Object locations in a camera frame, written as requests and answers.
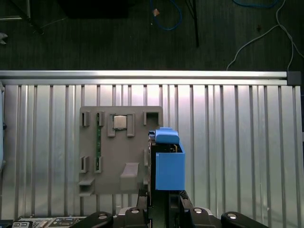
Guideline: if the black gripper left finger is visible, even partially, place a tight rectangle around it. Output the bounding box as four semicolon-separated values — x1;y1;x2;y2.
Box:
79;189;155;228

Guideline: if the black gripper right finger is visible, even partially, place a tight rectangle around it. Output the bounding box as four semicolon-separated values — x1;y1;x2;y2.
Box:
166;191;269;228

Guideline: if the hard disk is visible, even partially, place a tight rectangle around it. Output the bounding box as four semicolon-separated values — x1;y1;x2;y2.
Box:
146;127;186;209

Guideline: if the grey parts rack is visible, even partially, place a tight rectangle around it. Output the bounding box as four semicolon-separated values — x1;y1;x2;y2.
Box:
78;105;164;197

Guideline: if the green RAM stick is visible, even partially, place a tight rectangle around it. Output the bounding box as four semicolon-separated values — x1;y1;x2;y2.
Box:
95;113;100;171

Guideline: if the silver CPU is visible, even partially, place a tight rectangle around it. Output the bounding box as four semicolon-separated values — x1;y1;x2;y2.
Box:
113;115;129;130

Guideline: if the blue floor cable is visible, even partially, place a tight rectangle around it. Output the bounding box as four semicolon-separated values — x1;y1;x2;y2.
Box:
232;0;279;9
151;0;183;31

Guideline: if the white floor cable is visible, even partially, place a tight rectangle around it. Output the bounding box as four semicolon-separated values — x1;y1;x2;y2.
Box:
227;0;304;72

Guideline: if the metal frame leg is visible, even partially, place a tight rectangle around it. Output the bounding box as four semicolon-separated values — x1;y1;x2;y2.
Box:
0;0;45;35

